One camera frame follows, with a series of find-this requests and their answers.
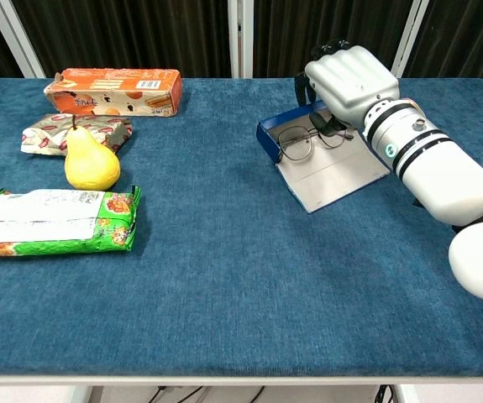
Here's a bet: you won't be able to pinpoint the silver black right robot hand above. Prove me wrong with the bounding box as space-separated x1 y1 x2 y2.
294 39 401 138

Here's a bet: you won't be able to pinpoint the wire-rimmed eyeglasses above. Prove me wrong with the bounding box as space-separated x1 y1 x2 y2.
276 123 354 163

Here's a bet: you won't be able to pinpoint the dark blue slim box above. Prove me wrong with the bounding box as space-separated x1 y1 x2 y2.
256 100 392 214

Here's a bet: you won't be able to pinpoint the orange biscuit box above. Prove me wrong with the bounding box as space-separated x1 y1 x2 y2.
43 67 184 118

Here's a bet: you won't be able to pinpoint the yellow pear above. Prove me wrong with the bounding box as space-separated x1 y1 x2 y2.
64 113 122 192

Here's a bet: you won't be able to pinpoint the gold red snack wrapper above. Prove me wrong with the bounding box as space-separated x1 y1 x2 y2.
20 113 134 158

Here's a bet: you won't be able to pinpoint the green white snack bag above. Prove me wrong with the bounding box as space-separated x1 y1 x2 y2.
0 185 143 258

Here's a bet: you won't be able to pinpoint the white partition post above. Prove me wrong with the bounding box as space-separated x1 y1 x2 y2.
389 0 430 79
0 0 45 80
228 0 255 79

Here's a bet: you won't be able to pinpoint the black cable bundle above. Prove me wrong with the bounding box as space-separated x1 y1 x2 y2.
145 385 208 403
373 385 396 403

